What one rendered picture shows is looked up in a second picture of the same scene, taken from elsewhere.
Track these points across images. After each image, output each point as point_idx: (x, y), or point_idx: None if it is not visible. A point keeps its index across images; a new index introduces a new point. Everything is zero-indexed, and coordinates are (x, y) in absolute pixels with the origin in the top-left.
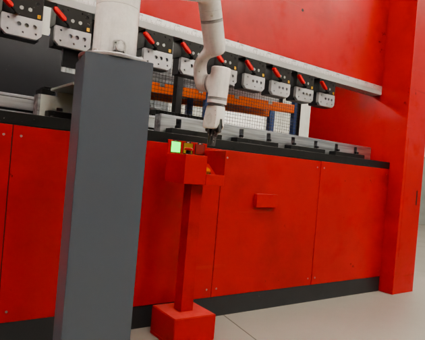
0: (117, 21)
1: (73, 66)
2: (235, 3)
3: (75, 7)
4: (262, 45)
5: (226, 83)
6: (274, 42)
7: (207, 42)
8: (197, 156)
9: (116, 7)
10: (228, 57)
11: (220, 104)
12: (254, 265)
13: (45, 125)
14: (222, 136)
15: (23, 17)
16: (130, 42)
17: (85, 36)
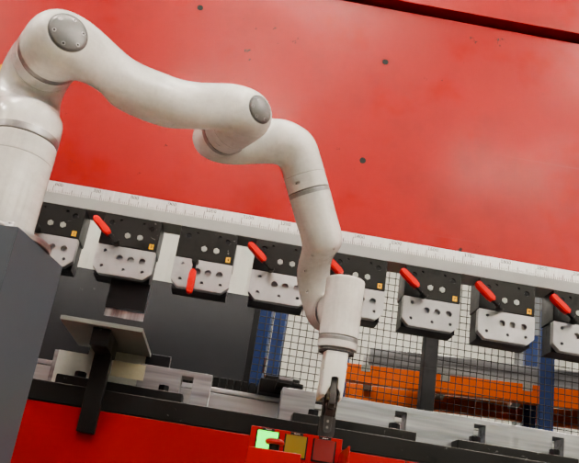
0: None
1: (125, 306)
2: (449, 184)
3: (134, 215)
4: (523, 254)
5: (347, 305)
6: (555, 245)
7: (300, 231)
8: (275, 452)
9: None
10: (437, 278)
11: (338, 347)
12: None
13: (32, 395)
14: (428, 439)
15: (50, 235)
16: (4, 201)
17: (144, 256)
